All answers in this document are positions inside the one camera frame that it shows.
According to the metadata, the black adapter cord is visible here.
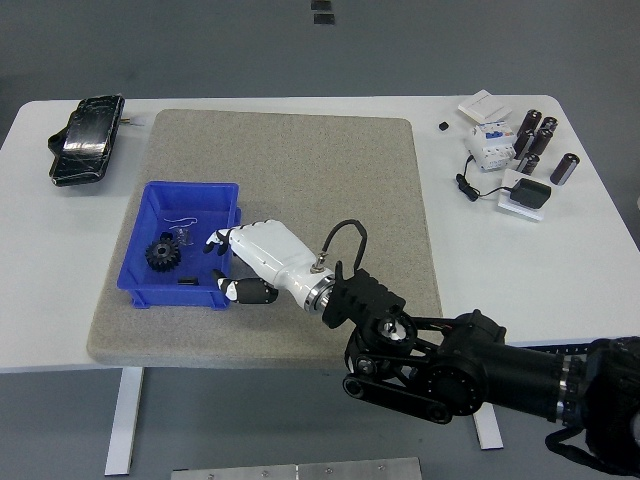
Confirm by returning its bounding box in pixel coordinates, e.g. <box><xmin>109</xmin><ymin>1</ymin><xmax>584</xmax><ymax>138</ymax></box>
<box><xmin>454</xmin><ymin>154</ymin><xmax>514</xmax><ymax>203</ymax></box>

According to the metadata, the blue plastic box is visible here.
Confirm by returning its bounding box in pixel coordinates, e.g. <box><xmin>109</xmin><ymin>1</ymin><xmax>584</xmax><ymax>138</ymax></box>
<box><xmin>115</xmin><ymin>180</ymin><xmax>243</xmax><ymax>311</ymax></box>

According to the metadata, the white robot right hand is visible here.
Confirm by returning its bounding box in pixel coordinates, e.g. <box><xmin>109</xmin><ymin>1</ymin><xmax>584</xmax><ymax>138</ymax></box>
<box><xmin>203</xmin><ymin>218</ymin><xmax>334</xmax><ymax>314</ymax></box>

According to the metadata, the grey metal plate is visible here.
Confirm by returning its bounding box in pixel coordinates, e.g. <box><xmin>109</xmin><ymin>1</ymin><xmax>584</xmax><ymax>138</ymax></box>
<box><xmin>170</xmin><ymin>456</ymin><xmax>424</xmax><ymax>480</ymax></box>

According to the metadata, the grey-brown foam mat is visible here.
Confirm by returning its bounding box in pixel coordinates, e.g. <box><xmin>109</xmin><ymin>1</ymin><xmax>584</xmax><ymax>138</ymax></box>
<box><xmin>85</xmin><ymin>108</ymin><xmax>447</xmax><ymax>371</ymax></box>

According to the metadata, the large black bevel gear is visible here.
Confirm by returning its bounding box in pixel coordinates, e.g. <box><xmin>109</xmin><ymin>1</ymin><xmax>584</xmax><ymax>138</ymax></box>
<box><xmin>144</xmin><ymin>237</ymin><xmax>183</xmax><ymax>274</ymax></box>

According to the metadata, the black wrapped device case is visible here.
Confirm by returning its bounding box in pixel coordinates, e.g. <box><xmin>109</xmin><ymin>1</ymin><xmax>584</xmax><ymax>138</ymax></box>
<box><xmin>47</xmin><ymin>93</ymin><xmax>126</xmax><ymax>190</ymax></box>

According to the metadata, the white table leg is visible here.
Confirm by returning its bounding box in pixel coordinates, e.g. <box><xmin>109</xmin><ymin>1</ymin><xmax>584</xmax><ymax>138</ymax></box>
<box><xmin>103</xmin><ymin>367</ymin><xmax>146</xmax><ymax>476</ymax></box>
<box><xmin>472</xmin><ymin>407</ymin><xmax>504</xmax><ymax>450</ymax></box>

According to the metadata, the small clear plastic bag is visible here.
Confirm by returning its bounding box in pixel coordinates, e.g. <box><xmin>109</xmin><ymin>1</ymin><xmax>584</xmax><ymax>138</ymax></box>
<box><xmin>163</xmin><ymin>215</ymin><xmax>201</xmax><ymax>247</ymax></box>

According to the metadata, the white wall switch panel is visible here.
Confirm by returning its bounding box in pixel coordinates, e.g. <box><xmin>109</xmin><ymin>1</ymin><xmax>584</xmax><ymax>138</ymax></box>
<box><xmin>457</xmin><ymin>88</ymin><xmax>514</xmax><ymax>123</ymax></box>

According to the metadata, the black power adapter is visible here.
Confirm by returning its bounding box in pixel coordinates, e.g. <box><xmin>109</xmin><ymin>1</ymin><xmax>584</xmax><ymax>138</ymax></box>
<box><xmin>509</xmin><ymin>178</ymin><xmax>553</xmax><ymax>209</ymax></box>

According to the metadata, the white circuit breaker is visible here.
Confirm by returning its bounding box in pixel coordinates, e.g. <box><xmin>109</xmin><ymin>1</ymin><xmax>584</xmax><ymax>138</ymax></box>
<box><xmin>463</xmin><ymin>113</ymin><xmax>519</xmax><ymax>174</ymax></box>

